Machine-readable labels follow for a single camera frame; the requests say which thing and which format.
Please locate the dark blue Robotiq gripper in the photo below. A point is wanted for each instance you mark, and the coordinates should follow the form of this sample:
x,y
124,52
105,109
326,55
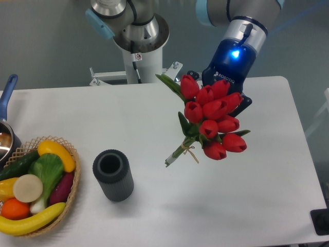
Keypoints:
x,y
234,57

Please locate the red tulip bouquet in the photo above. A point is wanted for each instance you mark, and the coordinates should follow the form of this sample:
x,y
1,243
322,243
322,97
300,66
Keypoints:
x,y
206,118

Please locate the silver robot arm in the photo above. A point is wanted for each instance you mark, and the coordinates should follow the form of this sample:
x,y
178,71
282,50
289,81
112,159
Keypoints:
x,y
141,34

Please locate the dark grey ribbed vase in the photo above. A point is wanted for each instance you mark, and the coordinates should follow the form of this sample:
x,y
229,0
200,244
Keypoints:
x,y
112,170

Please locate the black device at edge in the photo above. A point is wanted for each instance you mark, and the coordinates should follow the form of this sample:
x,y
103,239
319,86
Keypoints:
x,y
320,221

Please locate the green bok choy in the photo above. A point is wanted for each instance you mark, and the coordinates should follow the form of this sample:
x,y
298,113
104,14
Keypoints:
x,y
49,169

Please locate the purple sweet potato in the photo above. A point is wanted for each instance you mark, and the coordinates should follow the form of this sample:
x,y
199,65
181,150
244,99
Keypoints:
x,y
62,190

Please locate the woven wicker basket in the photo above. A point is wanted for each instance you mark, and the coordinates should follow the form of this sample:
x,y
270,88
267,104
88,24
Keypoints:
x,y
32,145

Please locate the green cucumber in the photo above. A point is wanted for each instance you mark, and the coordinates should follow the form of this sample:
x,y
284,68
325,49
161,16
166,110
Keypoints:
x,y
20,166

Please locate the beige round slice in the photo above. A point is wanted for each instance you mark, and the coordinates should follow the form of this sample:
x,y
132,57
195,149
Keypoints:
x,y
27,188

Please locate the yellow pepper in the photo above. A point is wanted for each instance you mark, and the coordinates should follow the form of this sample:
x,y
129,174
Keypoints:
x,y
6,189

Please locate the orange fruit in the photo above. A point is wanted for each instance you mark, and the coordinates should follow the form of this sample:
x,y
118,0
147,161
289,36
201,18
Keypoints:
x,y
14,209

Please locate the yellow banana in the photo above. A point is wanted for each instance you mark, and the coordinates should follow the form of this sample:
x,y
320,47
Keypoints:
x,y
33,223

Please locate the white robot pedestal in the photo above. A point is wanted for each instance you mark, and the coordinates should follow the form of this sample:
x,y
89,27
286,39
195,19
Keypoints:
x,y
143,67

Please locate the metal table clamp bracket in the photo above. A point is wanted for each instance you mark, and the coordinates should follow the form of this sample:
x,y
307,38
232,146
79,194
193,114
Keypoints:
x,y
107,78

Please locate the blue handled saucepan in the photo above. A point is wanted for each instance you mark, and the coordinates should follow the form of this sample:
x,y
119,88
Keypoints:
x,y
9,141

